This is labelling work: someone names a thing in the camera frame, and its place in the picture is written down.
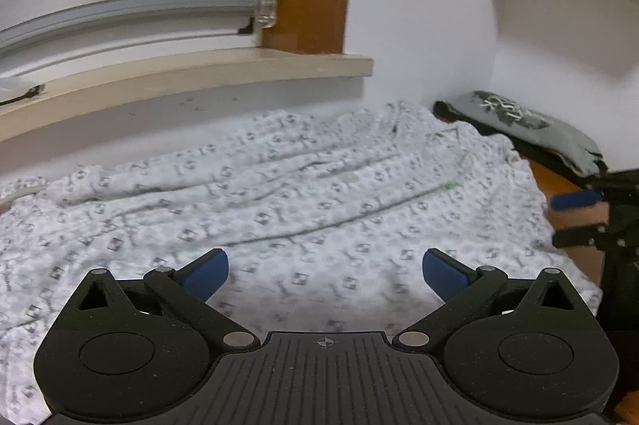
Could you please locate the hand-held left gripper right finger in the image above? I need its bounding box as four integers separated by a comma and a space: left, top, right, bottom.
393, 248, 579, 350

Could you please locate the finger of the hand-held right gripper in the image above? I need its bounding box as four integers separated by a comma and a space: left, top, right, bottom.
552, 224, 609, 250
549, 189, 606, 213

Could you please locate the black folded garment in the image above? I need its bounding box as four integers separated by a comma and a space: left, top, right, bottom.
433, 100, 609, 180

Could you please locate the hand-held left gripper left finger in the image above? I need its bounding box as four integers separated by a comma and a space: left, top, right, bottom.
75, 248, 260, 351

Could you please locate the white cord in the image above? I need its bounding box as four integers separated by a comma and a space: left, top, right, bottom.
0, 187, 47, 212

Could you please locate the grey printed t-shirt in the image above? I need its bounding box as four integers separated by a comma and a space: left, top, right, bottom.
444, 90, 606, 176

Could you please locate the white patterned shirt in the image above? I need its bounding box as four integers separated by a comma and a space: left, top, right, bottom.
0, 99, 606, 422

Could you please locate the beige window sill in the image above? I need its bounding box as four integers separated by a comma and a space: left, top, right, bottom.
0, 48, 375, 142

